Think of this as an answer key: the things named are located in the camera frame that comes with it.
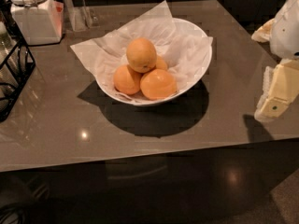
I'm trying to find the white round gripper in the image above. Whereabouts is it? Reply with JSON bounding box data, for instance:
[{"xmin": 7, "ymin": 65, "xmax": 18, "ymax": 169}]
[{"xmin": 251, "ymin": 0, "xmax": 299, "ymax": 122}]

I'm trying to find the orange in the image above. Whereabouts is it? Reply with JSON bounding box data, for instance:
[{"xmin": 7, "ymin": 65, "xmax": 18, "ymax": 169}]
[
  {"xmin": 140, "ymin": 69, "xmax": 178, "ymax": 100},
  {"xmin": 126, "ymin": 37, "xmax": 157, "ymax": 73},
  {"xmin": 113, "ymin": 64, "xmax": 142, "ymax": 95},
  {"xmin": 156, "ymin": 56, "xmax": 168, "ymax": 71}
]

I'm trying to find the white bowl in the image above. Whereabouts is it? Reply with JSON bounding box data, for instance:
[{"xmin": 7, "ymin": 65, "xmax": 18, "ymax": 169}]
[{"xmin": 93, "ymin": 18, "xmax": 213, "ymax": 106}]

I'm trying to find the white paper liner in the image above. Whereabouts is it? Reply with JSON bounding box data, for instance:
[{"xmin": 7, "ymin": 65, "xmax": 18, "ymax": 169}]
[{"xmin": 71, "ymin": 2, "xmax": 213, "ymax": 106}]

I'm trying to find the clear acrylic stand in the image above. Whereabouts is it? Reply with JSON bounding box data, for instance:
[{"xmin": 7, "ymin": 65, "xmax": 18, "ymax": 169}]
[{"xmin": 64, "ymin": 0, "xmax": 99, "ymax": 32}]

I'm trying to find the white ceramic jar with lid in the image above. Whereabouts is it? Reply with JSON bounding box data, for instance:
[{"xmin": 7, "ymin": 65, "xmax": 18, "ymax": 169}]
[{"xmin": 10, "ymin": 0, "xmax": 64, "ymax": 46}]

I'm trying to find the black wire rack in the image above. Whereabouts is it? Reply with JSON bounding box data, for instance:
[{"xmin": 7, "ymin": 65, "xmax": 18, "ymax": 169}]
[{"xmin": 0, "ymin": 0, "xmax": 36, "ymax": 122}]

